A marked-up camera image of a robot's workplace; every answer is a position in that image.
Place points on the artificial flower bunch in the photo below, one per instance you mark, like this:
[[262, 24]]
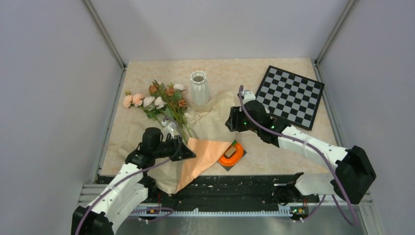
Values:
[[176, 104]]

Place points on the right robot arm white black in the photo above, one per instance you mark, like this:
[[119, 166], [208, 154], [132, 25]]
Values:
[[350, 172]]

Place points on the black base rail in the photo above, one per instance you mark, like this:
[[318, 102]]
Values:
[[244, 193]]

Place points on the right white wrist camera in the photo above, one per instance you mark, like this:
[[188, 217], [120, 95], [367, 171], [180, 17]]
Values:
[[247, 96]]

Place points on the white ribbed vase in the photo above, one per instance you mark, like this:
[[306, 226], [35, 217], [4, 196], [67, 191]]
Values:
[[199, 88]]

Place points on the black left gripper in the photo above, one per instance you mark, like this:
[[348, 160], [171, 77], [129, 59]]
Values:
[[186, 153]]

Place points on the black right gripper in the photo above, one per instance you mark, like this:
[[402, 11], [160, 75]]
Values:
[[233, 122]]

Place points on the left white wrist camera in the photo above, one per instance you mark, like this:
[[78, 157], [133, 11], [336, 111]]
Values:
[[168, 128]]

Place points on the tan wooden block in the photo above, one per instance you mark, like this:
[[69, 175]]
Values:
[[230, 152]]

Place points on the peach pink flower stem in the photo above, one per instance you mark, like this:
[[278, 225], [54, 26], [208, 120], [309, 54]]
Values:
[[152, 106]]

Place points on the black grey checkerboard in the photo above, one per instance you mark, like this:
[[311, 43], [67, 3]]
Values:
[[290, 96]]

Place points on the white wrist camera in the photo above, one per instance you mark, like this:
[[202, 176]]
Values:
[[247, 96], [168, 128]]

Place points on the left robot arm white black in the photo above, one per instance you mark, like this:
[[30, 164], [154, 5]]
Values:
[[131, 186]]

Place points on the orange paper flower bouquet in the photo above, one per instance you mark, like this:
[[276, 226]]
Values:
[[209, 141]]

